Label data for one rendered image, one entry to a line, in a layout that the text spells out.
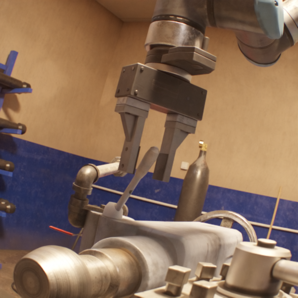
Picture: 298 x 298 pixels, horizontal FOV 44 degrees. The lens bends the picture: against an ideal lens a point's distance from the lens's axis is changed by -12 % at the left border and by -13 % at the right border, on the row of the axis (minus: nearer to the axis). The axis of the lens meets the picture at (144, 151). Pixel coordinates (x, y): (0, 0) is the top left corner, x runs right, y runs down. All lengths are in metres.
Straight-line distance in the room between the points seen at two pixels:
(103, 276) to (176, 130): 0.26
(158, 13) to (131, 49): 5.04
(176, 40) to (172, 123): 0.13
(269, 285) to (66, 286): 0.21
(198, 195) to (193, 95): 2.81
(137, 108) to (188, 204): 2.84
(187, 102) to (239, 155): 4.10
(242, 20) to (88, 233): 0.44
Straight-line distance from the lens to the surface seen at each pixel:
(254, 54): 0.74
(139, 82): 0.58
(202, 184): 3.42
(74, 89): 5.16
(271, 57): 0.76
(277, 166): 4.59
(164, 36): 0.61
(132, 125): 0.59
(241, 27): 0.63
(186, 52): 0.56
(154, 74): 0.59
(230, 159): 4.73
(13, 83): 3.86
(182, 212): 3.42
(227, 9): 0.62
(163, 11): 0.63
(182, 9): 0.63
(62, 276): 0.42
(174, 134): 0.62
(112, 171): 0.84
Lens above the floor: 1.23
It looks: 4 degrees up
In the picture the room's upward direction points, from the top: 13 degrees clockwise
